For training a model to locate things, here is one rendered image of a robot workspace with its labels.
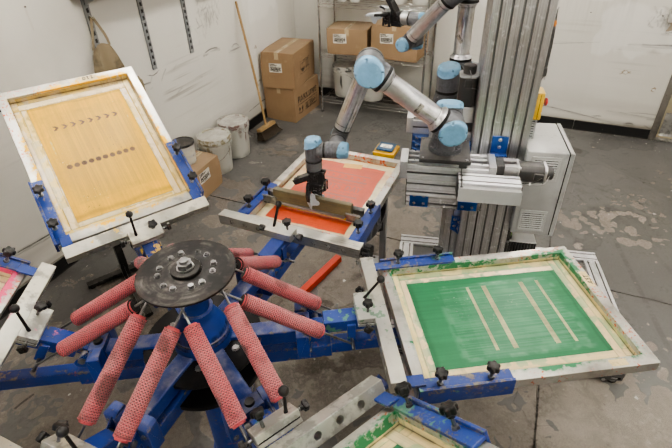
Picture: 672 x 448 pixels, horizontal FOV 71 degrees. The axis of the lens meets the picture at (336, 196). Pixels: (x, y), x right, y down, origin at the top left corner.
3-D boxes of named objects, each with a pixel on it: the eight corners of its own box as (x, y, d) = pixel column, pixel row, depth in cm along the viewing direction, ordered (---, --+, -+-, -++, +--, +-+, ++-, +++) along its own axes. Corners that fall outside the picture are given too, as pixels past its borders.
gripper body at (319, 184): (321, 197, 214) (320, 174, 208) (304, 194, 217) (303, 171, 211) (328, 189, 220) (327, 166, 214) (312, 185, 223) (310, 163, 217)
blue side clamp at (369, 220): (370, 214, 228) (370, 202, 224) (380, 216, 226) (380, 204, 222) (347, 251, 205) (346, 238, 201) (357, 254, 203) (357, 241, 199)
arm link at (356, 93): (363, 36, 196) (325, 134, 223) (362, 43, 187) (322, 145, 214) (389, 46, 197) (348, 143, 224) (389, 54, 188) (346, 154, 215)
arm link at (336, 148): (349, 135, 210) (325, 134, 211) (347, 146, 200) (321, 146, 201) (349, 150, 214) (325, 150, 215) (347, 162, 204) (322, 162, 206)
